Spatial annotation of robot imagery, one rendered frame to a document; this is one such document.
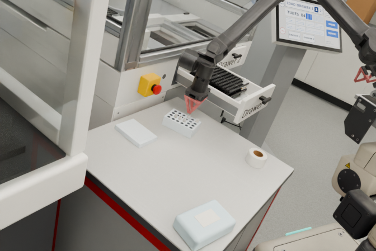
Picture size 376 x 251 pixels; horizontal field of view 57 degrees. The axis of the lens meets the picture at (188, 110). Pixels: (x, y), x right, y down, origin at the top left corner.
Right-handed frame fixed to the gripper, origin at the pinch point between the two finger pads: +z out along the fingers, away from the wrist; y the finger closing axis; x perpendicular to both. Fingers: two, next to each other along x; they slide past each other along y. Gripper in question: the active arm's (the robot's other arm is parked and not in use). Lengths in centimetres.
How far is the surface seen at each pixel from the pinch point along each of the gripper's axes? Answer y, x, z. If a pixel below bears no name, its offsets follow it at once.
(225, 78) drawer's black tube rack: -27.7, 2.3, -6.4
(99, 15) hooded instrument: 56, -8, -40
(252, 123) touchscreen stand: -118, 14, 52
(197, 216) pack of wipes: 43.4, 23.1, 3.5
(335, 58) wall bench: -307, 54, 27
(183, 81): -16.0, -11.9, -1.8
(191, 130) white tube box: 6.2, 4.3, 4.2
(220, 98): -12.2, 6.5, -3.9
